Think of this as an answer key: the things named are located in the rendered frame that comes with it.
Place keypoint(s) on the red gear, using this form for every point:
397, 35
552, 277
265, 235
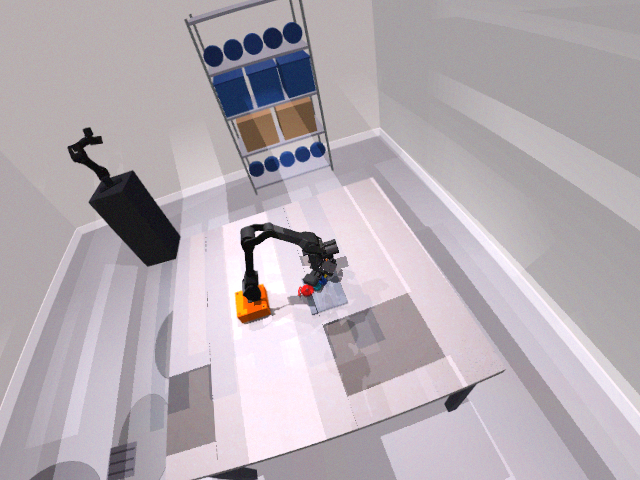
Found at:
307, 292

